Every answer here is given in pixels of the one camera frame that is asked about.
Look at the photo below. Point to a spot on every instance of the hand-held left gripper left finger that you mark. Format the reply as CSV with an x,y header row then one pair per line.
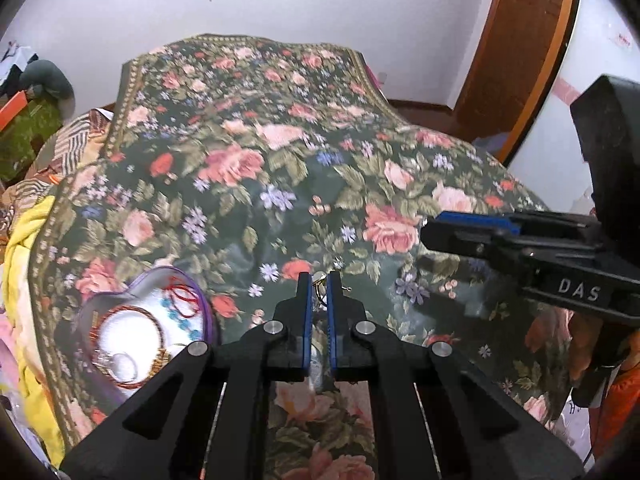
x,y
303,312

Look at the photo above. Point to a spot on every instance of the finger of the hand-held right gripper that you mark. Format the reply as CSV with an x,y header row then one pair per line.
x,y
480,219
465,240

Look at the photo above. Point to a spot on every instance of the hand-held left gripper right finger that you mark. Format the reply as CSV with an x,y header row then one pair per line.
x,y
334,315

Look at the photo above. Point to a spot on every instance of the purple heart-shaped tin box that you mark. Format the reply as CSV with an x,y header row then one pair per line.
x,y
130,325

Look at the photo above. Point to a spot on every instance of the silver bangle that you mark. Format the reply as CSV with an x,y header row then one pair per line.
x,y
122,366

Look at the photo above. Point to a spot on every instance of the person's right forearm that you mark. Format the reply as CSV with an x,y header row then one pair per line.
x,y
620,410

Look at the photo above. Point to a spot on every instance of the person's right hand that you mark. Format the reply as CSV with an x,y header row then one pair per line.
x,y
582,345

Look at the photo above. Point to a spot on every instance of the white wardrobe door with hearts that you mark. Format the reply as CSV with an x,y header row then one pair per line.
x,y
575,50

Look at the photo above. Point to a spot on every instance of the floral blanket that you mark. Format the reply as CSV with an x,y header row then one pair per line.
x,y
280,160

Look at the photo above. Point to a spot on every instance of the brown wooden door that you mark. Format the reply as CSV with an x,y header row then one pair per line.
x,y
515,45

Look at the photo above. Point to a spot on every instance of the yellow blanket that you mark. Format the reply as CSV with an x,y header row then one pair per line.
x,y
30,280

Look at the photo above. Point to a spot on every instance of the striped patchwork quilt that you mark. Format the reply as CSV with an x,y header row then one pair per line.
x,y
55,160

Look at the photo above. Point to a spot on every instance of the green patterned bag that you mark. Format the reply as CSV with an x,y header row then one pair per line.
x,y
25,140

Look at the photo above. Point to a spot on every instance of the orange box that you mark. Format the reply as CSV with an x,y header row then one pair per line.
x,y
12,110

